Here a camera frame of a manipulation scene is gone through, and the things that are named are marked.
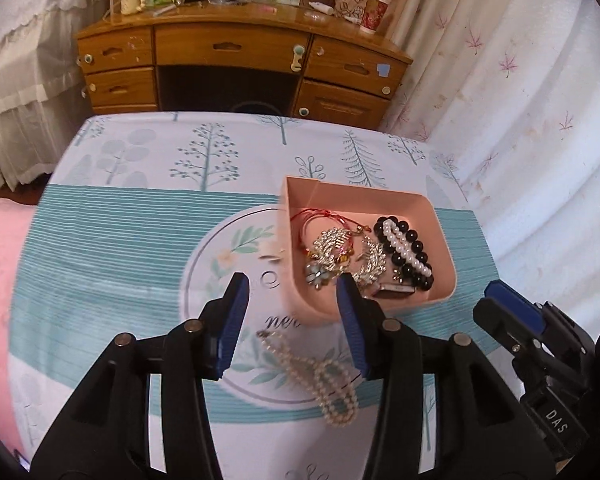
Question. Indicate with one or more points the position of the pale pink wristwatch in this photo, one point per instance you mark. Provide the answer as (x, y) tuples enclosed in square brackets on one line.
[(392, 290)]

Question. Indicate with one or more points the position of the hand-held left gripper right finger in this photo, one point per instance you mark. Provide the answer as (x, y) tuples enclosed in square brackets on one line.
[(352, 330)]

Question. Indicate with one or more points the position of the tree print tablecloth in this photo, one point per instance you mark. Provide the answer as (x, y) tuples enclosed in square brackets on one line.
[(130, 240)]

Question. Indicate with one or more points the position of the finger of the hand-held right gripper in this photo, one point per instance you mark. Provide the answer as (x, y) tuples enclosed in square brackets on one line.
[(505, 327), (520, 305)]

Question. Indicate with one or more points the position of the red floral cup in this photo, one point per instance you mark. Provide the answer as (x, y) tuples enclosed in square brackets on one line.
[(375, 12)]

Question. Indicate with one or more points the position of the white lace cover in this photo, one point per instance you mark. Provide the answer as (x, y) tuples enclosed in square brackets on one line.
[(25, 60)]

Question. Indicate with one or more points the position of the white mug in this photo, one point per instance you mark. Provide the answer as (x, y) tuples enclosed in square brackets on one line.
[(132, 4)]

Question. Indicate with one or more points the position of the grey flower brooch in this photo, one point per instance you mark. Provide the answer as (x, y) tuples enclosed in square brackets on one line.
[(320, 275)]

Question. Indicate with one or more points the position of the pink blanket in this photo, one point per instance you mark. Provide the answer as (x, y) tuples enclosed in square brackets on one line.
[(0, 285)]

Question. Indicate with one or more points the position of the white tube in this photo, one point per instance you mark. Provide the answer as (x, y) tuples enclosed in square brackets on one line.
[(320, 7)]

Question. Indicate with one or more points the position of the cream drawer lock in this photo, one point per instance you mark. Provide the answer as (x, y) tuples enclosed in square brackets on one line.
[(298, 57)]

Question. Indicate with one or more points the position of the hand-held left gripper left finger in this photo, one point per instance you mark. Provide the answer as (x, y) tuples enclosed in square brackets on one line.
[(230, 330)]

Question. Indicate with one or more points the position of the white leaf print curtain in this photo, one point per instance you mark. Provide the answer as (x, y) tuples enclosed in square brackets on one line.
[(520, 85)]

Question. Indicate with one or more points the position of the wooden dressing desk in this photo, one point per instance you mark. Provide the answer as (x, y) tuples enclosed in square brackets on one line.
[(230, 17)]

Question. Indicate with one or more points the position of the pink plastic box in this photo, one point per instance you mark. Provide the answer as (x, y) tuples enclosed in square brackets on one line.
[(330, 200)]

